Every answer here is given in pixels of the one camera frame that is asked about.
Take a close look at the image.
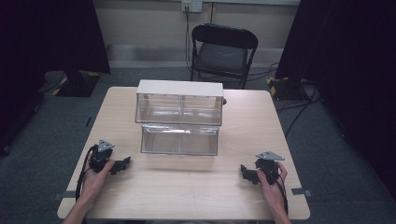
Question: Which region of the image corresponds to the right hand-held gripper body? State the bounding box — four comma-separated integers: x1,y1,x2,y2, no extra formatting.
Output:
254,150,286,186

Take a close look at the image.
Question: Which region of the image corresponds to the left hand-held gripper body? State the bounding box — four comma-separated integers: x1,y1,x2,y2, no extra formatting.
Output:
89,139,116,174

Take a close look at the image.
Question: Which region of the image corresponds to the person's right hand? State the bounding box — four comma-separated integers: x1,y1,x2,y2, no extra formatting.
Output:
256,161,289,209

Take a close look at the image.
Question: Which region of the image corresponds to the person's left hand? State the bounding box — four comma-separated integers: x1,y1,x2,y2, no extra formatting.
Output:
80,153,117,202

